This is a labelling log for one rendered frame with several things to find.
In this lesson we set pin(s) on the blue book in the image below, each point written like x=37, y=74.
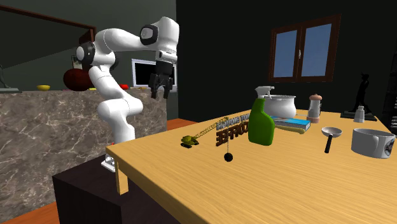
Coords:
x=293, y=123

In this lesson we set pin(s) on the silver pink grinder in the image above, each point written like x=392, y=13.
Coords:
x=315, y=108

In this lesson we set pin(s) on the light wooden table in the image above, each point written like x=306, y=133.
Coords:
x=279, y=186

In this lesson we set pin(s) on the dark robot stand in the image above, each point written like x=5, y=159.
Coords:
x=83, y=192

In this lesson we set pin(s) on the yellow curved object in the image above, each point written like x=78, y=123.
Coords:
x=296, y=130

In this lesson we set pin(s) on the small white shaker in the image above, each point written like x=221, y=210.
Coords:
x=359, y=114

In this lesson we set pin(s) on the black figure statue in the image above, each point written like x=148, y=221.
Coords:
x=362, y=93

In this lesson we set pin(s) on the green spray bottle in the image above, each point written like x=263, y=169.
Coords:
x=261, y=125

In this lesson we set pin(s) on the white pot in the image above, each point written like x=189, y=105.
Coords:
x=280, y=107

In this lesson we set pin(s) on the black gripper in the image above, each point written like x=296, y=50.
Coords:
x=163, y=68

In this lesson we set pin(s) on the white framed screen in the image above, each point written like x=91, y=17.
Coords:
x=142, y=73

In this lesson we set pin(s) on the yellow toy crane with ball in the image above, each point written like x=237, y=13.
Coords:
x=189, y=141

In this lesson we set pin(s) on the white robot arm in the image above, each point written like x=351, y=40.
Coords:
x=115, y=93

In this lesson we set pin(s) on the brown framed window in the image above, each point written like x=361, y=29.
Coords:
x=302, y=49

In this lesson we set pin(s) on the brown letter sign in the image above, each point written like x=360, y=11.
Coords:
x=221, y=136

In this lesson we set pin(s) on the white mug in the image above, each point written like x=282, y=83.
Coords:
x=367, y=142

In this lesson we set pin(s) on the marble counter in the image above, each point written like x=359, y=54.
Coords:
x=46, y=130

